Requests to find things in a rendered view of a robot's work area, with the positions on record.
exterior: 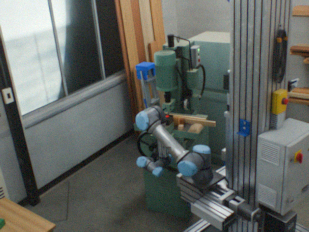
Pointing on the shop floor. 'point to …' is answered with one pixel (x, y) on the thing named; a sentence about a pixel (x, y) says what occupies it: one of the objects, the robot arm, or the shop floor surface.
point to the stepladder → (144, 69)
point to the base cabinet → (168, 186)
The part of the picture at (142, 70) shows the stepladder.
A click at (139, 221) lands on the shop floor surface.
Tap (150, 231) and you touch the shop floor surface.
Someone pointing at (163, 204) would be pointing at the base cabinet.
